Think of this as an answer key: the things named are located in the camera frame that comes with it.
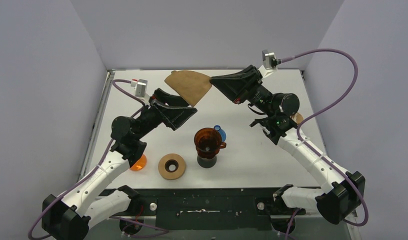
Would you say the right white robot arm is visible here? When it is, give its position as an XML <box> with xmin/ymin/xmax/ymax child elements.
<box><xmin>210</xmin><ymin>65</ymin><xmax>366</xmax><ymax>225</ymax></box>

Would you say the round wooden ring stand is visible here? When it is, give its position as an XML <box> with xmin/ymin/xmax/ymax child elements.
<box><xmin>158</xmin><ymin>153</ymin><xmax>187</xmax><ymax>180</ymax></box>

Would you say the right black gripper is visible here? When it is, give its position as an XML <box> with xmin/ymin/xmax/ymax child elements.
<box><xmin>209</xmin><ymin>65</ymin><xmax>275</xmax><ymax>117</ymax></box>

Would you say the brown paper coffee filter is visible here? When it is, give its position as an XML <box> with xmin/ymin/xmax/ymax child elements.
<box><xmin>164</xmin><ymin>70</ymin><xmax>212</xmax><ymax>107</ymax></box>

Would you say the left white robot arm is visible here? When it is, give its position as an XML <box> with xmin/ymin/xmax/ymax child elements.
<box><xmin>41</xmin><ymin>88</ymin><xmax>197</xmax><ymax>240</ymax></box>

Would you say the orange translucent dripper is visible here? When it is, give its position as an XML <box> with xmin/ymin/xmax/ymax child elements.
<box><xmin>130</xmin><ymin>154</ymin><xmax>147</xmax><ymax>172</ymax></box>

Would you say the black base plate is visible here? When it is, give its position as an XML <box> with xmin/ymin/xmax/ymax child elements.
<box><xmin>109</xmin><ymin>187</ymin><xmax>294</xmax><ymax>231</ymax></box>

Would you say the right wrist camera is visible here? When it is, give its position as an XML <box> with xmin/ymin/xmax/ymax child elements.
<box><xmin>258</xmin><ymin>49</ymin><xmax>280</xmax><ymax>79</ymax></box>

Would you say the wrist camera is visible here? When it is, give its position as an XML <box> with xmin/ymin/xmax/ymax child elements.
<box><xmin>130</xmin><ymin>79</ymin><xmax>148</xmax><ymax>99</ymax></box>
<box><xmin>258</xmin><ymin>49</ymin><xmax>280</xmax><ymax>79</ymax></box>

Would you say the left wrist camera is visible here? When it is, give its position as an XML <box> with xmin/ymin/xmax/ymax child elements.
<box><xmin>130</xmin><ymin>79</ymin><xmax>148</xmax><ymax>99</ymax></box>

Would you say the orange coffee filter box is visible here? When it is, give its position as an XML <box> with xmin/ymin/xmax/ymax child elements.
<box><xmin>290</xmin><ymin>112</ymin><xmax>304</xmax><ymax>125</ymax></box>

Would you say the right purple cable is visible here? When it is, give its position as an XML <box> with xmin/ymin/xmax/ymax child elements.
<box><xmin>278</xmin><ymin>48</ymin><xmax>370</xmax><ymax>240</ymax></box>

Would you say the amber plastic coffee dripper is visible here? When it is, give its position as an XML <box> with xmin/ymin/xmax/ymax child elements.
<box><xmin>193</xmin><ymin>127</ymin><xmax>227</xmax><ymax>159</ymax></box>

